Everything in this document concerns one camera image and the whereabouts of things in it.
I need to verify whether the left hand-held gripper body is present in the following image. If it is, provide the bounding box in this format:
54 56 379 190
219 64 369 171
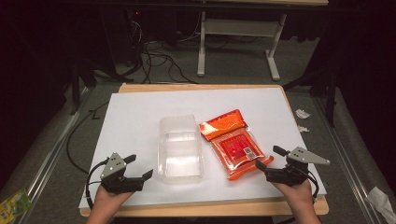
99 151 146 195

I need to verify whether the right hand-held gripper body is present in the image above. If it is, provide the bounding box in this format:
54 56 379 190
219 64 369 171
263 146 332 188

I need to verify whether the person's left hand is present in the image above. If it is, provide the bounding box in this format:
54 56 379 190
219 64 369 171
92 183 135 209

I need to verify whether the person's right hand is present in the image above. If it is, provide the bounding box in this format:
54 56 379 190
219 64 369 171
272 179 314 209

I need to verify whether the orange food packet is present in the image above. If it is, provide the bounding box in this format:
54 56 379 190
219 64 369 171
199 108 276 182

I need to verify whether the clear plastic container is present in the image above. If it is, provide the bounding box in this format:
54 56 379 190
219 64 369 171
157 114 205 185

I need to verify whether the white table sheet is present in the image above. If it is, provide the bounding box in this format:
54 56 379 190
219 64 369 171
78 87 328 210

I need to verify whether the black metal stand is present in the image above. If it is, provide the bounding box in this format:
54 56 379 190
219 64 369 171
282 63 340 129
68 57 98 117

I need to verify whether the white crumpled cloth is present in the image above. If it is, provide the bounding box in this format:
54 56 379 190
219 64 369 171
366 186 396 224

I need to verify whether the green printed packet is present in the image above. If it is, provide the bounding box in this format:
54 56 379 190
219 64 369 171
0 188 34 224

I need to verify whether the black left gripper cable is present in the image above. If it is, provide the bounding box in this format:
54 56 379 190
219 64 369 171
85 159 110 210

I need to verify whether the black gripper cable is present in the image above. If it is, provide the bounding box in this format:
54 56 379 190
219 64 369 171
85 159 110 210
306 170 319 201

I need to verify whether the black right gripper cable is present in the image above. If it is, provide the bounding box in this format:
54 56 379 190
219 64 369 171
306 170 319 201

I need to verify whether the metal floor rail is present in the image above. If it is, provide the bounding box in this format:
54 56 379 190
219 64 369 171
312 94 386 224
15 87 94 224

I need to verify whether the black floor cable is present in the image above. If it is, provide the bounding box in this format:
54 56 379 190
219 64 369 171
65 101 110 175

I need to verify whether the tangle of black cables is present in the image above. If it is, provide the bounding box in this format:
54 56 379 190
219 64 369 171
124 10 199 85

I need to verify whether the white metal desk frame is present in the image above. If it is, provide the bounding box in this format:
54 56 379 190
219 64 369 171
196 0 330 82

